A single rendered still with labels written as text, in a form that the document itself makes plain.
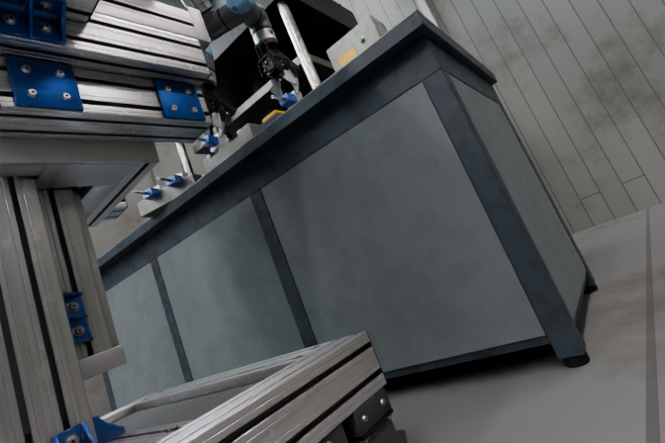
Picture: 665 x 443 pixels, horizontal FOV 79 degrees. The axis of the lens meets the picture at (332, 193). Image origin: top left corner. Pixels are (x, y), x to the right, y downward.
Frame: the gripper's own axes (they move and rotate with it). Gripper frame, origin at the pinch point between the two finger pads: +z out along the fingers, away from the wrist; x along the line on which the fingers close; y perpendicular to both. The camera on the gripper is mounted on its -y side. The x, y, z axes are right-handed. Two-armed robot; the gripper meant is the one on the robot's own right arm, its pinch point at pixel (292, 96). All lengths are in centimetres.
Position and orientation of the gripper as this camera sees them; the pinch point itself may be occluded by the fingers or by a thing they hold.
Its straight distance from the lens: 141.0
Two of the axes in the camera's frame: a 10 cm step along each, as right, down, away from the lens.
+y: -5.7, 0.4, -8.2
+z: 3.7, 9.1, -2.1
